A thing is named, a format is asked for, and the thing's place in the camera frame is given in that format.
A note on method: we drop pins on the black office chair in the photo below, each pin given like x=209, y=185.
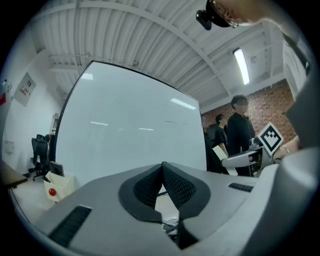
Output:
x=40, y=150

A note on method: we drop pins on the long ceiling tube light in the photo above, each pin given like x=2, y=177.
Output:
x=242, y=66

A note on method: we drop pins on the grey wall panel box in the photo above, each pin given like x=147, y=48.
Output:
x=25, y=89

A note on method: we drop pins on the black head-mounted camera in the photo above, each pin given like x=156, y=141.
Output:
x=204, y=19

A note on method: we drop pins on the white wall socket plate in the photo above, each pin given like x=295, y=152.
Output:
x=8, y=147

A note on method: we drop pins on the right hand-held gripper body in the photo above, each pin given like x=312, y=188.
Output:
x=270, y=140

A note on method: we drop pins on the person's grey shirt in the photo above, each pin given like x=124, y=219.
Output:
x=307, y=110

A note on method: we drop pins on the black flat device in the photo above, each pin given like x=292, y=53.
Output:
x=57, y=168

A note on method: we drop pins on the brown wooden desk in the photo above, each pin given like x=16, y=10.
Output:
x=11, y=175

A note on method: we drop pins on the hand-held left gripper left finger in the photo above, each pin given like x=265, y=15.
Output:
x=130, y=197

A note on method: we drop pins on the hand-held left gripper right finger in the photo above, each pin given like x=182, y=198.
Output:
x=195, y=197

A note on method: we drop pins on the person's right forearm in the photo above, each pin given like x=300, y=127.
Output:
x=291, y=146

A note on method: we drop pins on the white holder with red button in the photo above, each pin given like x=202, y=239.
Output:
x=60, y=186

